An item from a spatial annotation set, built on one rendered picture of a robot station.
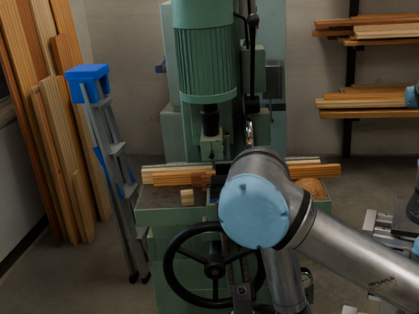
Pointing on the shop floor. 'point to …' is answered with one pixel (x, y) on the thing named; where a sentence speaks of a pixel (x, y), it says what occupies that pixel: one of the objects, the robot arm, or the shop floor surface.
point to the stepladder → (111, 159)
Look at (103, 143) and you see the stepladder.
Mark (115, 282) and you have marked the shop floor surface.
